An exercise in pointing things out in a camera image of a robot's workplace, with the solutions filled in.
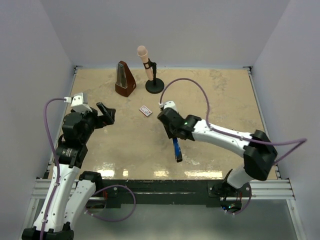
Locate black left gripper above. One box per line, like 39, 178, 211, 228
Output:
77, 102, 115, 143

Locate blue and black stapler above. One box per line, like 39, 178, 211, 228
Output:
172, 137, 183, 163

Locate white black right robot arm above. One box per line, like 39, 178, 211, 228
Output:
157, 107, 278, 197

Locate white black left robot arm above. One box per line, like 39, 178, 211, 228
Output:
21, 102, 116, 240

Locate brown wooden metronome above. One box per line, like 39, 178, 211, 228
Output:
115, 61, 137, 97

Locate black microphone stand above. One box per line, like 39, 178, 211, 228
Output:
145, 59, 165, 94

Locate beige microphone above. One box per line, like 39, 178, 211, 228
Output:
137, 45, 154, 81

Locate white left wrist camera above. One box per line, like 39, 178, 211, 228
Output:
63, 92, 92, 113

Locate aluminium frame rail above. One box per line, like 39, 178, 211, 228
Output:
31, 178, 297, 201

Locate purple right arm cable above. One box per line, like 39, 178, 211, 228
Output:
158, 77, 308, 216

